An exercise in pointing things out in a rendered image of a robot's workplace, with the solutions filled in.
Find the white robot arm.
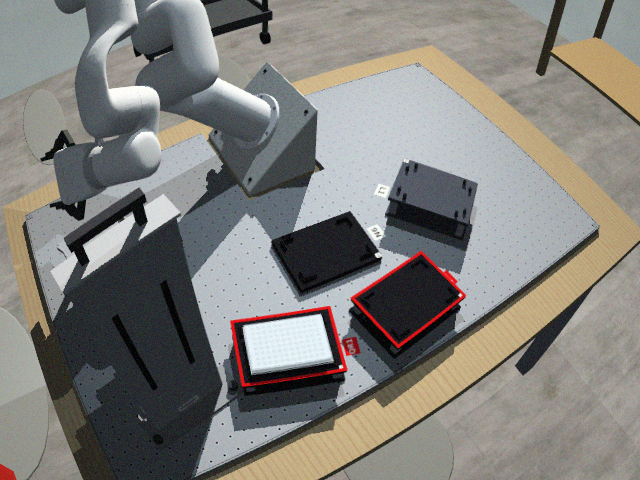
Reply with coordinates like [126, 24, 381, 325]
[54, 0, 280, 189]

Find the white microplate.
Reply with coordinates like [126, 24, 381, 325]
[242, 314, 334, 375]

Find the black rectangular nest with red border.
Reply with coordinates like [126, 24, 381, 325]
[230, 306, 347, 396]
[349, 251, 466, 359]

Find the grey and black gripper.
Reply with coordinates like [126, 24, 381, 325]
[40, 129, 107, 221]

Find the dark grey rectangular nest with corner posts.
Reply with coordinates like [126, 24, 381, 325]
[385, 158, 478, 241]

